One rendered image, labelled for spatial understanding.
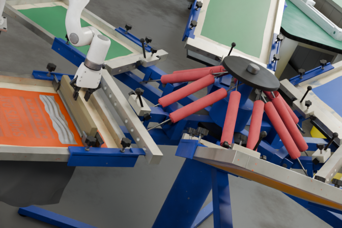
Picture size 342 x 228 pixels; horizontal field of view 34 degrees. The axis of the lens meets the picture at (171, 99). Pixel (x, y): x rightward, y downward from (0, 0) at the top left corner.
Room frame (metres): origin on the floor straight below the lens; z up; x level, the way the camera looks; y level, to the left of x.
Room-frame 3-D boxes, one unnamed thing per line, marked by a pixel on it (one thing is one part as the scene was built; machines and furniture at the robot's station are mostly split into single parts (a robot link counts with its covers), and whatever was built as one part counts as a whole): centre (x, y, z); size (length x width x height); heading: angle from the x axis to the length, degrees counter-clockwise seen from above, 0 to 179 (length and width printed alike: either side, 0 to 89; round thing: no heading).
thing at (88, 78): (2.09, 0.36, 1.19); 0.10 x 0.08 x 0.11; 129
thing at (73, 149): (1.89, 0.16, 0.98); 0.30 x 0.05 x 0.07; 129
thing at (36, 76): (2.33, 0.50, 0.98); 0.30 x 0.05 x 0.07; 129
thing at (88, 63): (2.09, 0.35, 1.25); 0.09 x 0.07 x 0.03; 129
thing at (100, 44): (2.11, 0.39, 1.32); 0.15 x 0.10 x 0.11; 70
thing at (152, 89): (2.84, 0.27, 0.90); 1.24 x 0.06 x 0.06; 69
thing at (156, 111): (2.31, 0.08, 1.02); 0.17 x 0.06 x 0.05; 129
